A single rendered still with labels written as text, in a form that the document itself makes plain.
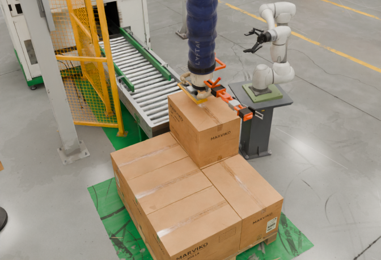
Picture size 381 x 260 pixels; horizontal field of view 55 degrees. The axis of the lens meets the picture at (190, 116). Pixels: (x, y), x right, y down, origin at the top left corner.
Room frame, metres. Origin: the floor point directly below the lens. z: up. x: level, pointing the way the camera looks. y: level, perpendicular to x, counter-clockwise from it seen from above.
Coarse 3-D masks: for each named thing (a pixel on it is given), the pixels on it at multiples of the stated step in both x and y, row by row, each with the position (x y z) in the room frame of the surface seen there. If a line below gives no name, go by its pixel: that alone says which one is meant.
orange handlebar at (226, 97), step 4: (216, 60) 2.86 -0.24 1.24; (220, 64) 2.81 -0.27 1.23; (224, 64) 2.78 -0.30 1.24; (216, 68) 2.71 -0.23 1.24; (220, 68) 2.73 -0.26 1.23; (208, 80) 2.53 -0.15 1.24; (208, 84) 2.46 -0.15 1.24; (224, 92) 2.34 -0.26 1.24; (220, 96) 2.30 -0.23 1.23; (224, 96) 2.28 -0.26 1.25; (228, 96) 2.28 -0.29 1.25; (224, 100) 2.26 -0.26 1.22; (228, 100) 2.23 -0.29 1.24; (236, 108) 2.13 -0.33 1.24; (248, 116) 2.03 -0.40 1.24
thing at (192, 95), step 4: (180, 84) 2.66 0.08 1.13; (184, 84) 2.66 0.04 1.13; (188, 84) 2.61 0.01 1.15; (180, 88) 2.62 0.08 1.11; (184, 88) 2.59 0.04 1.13; (184, 92) 2.56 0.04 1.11; (188, 92) 2.53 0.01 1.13; (192, 92) 2.53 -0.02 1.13; (196, 92) 2.49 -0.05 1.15; (192, 96) 2.48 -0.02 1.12; (196, 96) 2.47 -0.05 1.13; (196, 100) 2.41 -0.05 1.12; (200, 100) 2.41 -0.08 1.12; (204, 100) 2.42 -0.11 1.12
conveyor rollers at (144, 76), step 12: (120, 48) 4.55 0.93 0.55; (132, 48) 4.60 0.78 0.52; (120, 60) 4.24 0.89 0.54; (132, 60) 4.22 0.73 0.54; (144, 60) 4.21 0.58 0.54; (132, 72) 3.93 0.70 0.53; (144, 72) 3.91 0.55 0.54; (156, 72) 3.90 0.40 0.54; (144, 84) 3.62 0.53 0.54; (156, 84) 3.61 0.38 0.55; (168, 84) 3.60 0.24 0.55; (132, 96) 3.37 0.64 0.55; (144, 96) 3.42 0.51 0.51; (156, 96) 3.39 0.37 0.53; (144, 108) 3.13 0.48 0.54; (156, 108) 3.12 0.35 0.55; (156, 120) 2.91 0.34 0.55
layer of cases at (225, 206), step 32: (128, 160) 2.35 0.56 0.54; (160, 160) 2.34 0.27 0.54; (192, 160) 2.34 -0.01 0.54; (224, 160) 2.32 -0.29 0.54; (128, 192) 2.11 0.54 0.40; (160, 192) 1.97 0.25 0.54; (192, 192) 1.96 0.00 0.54; (224, 192) 1.96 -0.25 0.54; (256, 192) 1.95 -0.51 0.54; (160, 224) 1.67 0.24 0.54; (192, 224) 1.66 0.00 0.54; (224, 224) 1.65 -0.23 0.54; (256, 224) 1.77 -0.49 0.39; (160, 256) 1.57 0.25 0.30; (192, 256) 1.49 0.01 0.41; (224, 256) 1.62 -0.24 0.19
